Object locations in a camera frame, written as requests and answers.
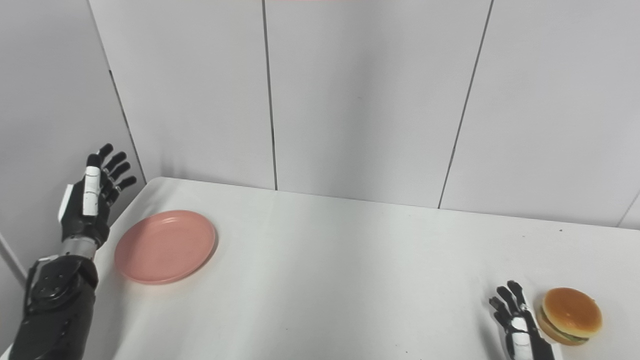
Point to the toy hamburger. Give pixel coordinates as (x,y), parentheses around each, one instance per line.
(570,312)

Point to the pink round plate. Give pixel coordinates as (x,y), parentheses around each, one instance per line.
(165,247)

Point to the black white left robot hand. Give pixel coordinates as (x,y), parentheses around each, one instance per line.
(85,200)

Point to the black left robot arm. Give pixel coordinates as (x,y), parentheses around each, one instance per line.
(55,305)

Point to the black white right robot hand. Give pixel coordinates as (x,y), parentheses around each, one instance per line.
(520,330)

